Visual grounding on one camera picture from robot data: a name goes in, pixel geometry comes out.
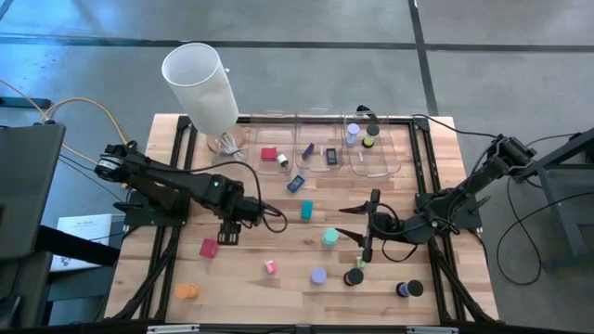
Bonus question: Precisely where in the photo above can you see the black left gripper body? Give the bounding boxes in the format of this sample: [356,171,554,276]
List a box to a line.
[215,194,266,247]

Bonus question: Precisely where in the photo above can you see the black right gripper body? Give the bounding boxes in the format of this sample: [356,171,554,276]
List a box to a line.
[362,187,410,264]

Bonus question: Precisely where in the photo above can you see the orange hourglass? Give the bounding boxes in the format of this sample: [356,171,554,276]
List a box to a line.
[174,282,201,301]

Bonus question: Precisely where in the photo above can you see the black hourglass yellow-green sand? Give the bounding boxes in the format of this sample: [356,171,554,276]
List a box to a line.
[361,122,381,150]

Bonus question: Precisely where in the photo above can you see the lavender hourglass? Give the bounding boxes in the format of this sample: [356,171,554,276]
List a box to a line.
[309,266,329,286]
[344,122,362,149]

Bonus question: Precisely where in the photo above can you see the mint green hourglass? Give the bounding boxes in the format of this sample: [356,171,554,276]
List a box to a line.
[320,226,341,250]

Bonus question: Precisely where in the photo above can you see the black hourglass red sand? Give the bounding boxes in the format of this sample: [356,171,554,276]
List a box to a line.
[342,267,366,288]

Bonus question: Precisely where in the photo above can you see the clear plastic bin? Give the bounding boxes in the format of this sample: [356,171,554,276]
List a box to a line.
[242,109,297,178]
[293,107,346,174]
[342,109,403,179]

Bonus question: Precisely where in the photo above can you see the black hourglass purple sand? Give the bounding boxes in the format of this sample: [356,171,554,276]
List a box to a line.
[394,278,425,299]

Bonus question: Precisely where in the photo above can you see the blue digital clock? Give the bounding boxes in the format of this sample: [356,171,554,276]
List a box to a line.
[285,173,307,194]

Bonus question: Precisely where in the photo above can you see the white lamp shade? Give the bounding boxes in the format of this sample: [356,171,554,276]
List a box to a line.
[161,42,249,159]

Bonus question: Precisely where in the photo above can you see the black metal stand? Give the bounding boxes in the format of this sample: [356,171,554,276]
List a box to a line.
[511,127,594,271]

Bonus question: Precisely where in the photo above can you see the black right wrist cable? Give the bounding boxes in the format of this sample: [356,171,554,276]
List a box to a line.
[379,203,421,264]

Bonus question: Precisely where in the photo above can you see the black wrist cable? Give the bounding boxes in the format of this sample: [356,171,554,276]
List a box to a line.
[187,159,290,234]
[379,203,421,264]

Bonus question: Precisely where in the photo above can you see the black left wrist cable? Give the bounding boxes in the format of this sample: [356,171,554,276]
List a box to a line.
[187,159,290,234]

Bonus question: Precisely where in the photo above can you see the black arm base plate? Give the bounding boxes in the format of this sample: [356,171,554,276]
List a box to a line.
[113,189,192,229]
[416,192,493,231]

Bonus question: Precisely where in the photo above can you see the white lamp cable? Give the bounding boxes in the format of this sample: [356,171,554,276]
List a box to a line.
[212,131,248,166]

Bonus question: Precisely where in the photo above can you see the black aluminium rig frame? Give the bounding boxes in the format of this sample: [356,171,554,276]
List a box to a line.
[95,114,501,334]

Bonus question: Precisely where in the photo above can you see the black cable plug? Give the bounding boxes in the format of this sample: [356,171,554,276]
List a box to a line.
[355,104,380,122]

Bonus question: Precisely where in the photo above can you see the silver metal bracket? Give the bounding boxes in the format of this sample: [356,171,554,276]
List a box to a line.
[146,324,201,334]
[406,325,460,334]

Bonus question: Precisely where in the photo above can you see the black floor cables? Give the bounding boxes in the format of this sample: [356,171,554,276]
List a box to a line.
[495,132,594,287]

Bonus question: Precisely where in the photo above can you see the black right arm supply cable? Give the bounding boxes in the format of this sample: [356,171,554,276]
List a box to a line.
[408,113,502,140]

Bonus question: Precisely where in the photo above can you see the yellow extension cable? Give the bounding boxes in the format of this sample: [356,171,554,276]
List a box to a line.
[0,77,140,168]

